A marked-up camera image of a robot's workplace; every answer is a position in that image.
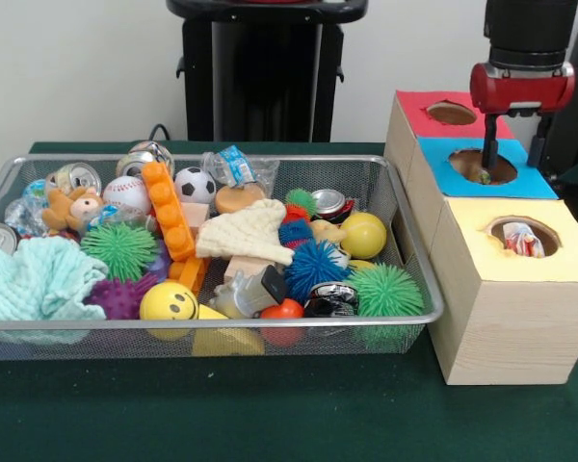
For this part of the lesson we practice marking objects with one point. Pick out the wooden box with three holes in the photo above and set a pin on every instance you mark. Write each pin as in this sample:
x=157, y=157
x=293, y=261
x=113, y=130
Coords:
x=506, y=327

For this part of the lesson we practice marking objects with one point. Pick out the yellow smiley face ball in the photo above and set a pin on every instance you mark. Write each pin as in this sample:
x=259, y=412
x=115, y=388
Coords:
x=168, y=300

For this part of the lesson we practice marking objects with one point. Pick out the cream fluffy cloth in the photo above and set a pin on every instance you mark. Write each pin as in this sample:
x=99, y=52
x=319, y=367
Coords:
x=250, y=236

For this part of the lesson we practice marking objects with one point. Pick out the orange plastic block toy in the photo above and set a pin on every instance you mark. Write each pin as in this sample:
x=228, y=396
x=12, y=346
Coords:
x=168, y=212

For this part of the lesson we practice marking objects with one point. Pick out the dark green table cloth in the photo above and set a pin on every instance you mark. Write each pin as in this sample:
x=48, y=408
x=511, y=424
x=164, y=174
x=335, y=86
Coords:
x=270, y=414

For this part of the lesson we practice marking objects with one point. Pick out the black and white soccer ball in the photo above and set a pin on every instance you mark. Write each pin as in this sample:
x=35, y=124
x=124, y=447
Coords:
x=195, y=185

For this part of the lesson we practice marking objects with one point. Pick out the colourful dotted cloth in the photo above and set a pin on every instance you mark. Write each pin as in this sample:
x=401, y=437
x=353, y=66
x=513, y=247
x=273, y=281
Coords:
x=522, y=243

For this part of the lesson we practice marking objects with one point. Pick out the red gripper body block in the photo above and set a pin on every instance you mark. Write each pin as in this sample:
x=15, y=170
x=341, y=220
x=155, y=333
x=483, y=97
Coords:
x=525, y=89

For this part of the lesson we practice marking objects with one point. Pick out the plain yellow ball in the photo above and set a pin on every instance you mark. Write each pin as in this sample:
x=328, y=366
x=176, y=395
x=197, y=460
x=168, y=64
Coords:
x=363, y=236

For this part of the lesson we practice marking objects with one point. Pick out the green spiky rubber ball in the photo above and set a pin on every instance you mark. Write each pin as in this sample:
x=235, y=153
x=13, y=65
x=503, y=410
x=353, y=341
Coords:
x=390, y=291
x=118, y=250

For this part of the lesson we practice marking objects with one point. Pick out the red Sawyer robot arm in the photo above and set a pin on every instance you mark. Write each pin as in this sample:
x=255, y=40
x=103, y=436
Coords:
x=530, y=29

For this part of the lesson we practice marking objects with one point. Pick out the brown teddy bear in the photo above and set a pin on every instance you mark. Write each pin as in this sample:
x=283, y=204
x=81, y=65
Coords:
x=65, y=207

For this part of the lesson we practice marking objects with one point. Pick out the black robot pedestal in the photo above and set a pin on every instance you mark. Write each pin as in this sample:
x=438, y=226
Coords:
x=270, y=72

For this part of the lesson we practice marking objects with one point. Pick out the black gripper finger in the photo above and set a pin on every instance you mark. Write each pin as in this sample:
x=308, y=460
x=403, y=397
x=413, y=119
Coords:
x=539, y=144
x=490, y=144

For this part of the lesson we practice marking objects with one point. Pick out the blue spiky rubber ball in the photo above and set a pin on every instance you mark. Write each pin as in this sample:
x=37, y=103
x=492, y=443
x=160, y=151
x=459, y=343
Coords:
x=318, y=264

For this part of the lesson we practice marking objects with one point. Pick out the white baseball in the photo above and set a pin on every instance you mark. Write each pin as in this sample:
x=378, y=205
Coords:
x=125, y=192

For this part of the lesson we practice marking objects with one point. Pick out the mint green knitted cloth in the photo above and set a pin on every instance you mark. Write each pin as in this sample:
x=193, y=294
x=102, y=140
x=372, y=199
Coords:
x=34, y=279

